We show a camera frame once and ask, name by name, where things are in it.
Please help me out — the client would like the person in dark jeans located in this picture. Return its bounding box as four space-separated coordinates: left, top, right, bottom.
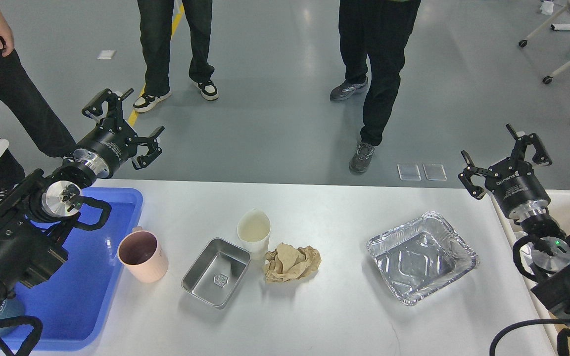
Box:
133 0 219 113

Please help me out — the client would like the small steel rectangular tray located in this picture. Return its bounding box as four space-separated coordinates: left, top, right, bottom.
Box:
182 237 251 310

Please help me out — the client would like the aluminium foil tray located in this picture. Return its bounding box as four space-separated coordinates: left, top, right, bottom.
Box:
366 211 479 306

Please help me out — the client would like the clear floor plate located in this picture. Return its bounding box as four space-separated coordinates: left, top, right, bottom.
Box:
422 164 448 181
397 164 422 181

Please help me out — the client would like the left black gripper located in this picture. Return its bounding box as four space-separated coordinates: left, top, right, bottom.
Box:
73 88 165 178

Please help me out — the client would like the blue plastic tray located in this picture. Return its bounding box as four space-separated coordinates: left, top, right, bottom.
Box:
15 187 143 352

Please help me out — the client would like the white paper on floor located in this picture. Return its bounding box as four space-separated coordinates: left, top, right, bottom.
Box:
97 49 117 60

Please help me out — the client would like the crumpled brown paper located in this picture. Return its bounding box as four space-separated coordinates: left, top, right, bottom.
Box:
263 243 322 283

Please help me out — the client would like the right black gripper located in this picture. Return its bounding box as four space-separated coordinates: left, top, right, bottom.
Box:
458 124 553 221

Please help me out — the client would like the left clear floor plate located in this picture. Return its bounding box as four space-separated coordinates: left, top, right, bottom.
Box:
397 164 422 181

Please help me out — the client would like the person with grey sneakers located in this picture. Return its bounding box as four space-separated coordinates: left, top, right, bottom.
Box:
330 0 421 174

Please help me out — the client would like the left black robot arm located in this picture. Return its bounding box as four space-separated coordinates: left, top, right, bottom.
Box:
0 89 164 356

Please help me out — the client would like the pink ribbed mug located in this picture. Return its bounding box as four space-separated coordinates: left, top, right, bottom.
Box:
117 226 168 283

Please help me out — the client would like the person in black trousers left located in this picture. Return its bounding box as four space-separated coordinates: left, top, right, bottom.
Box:
0 11 76 199

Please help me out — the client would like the dark teal mug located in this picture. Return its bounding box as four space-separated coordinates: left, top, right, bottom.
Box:
0 298 25 338

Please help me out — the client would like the right clear floor plate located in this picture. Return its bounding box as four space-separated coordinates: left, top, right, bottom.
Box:
422 164 448 181

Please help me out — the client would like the white paper cup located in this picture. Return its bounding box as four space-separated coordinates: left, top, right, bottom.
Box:
237 208 271 261

